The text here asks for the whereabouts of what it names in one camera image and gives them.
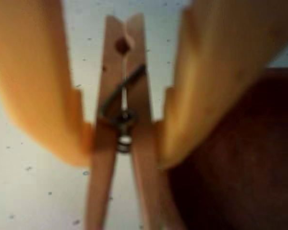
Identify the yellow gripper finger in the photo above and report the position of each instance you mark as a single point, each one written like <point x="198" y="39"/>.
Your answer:
<point x="38" y="83"/>
<point x="206" y="72"/>

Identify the wooden clothespin with metal spring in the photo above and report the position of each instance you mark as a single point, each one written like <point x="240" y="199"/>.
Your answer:
<point x="110" y="72"/>

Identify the brown wooden bowl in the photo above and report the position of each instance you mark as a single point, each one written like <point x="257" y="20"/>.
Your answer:
<point x="242" y="167"/>

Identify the white dotted paper sheet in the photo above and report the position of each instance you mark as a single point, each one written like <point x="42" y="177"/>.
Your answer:
<point x="26" y="191"/>

